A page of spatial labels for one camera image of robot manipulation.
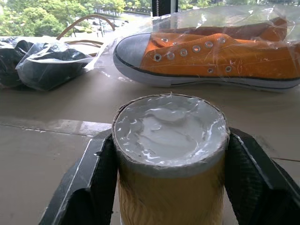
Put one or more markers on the orange canvas sneaker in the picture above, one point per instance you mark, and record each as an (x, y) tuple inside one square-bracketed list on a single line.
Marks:
[(211, 62), (246, 27)]

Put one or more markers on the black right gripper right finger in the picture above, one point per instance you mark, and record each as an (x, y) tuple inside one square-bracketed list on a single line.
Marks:
[(255, 185)]

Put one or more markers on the black shoe in plastic bag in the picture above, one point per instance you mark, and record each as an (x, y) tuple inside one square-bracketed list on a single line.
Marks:
[(9, 61), (50, 66)]

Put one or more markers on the clear plastic shoe bag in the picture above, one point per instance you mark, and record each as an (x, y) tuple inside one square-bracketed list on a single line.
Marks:
[(199, 21)]

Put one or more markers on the black window frame post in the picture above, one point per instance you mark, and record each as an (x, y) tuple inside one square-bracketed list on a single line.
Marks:
[(164, 7)]

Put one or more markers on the yellow paper cup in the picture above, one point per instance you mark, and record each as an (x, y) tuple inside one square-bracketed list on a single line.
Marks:
[(170, 164)]

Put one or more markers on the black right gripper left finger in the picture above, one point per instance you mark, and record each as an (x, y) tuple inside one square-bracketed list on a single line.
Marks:
[(93, 187)]

